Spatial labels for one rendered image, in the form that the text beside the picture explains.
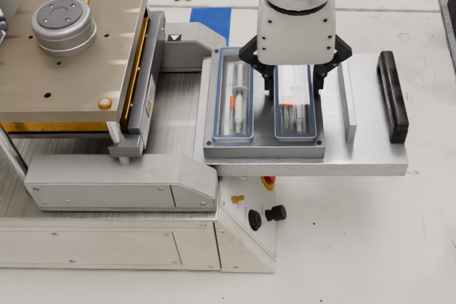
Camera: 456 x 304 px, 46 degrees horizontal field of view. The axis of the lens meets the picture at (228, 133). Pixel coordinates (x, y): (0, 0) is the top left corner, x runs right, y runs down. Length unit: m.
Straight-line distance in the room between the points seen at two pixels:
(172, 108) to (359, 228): 0.37
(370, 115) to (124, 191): 0.36
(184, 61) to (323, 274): 0.42
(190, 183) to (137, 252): 0.19
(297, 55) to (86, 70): 0.27
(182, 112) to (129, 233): 0.21
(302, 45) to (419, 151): 0.44
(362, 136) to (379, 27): 0.56
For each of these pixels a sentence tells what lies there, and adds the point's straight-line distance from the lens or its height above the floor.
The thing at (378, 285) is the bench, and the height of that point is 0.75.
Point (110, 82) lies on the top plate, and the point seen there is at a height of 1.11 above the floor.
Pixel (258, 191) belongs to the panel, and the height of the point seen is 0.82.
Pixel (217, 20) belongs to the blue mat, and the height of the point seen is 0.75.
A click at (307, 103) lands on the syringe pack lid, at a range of 0.76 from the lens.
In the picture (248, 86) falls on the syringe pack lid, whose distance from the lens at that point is 0.78.
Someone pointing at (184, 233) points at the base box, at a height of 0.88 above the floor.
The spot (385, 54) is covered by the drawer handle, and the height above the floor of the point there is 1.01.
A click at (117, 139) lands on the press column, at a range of 0.68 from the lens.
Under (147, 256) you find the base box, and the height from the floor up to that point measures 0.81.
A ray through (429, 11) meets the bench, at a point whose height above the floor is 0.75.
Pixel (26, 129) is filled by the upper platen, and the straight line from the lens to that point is 0.75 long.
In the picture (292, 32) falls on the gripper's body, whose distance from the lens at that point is 0.67.
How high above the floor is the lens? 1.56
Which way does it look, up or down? 50 degrees down
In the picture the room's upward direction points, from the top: 6 degrees counter-clockwise
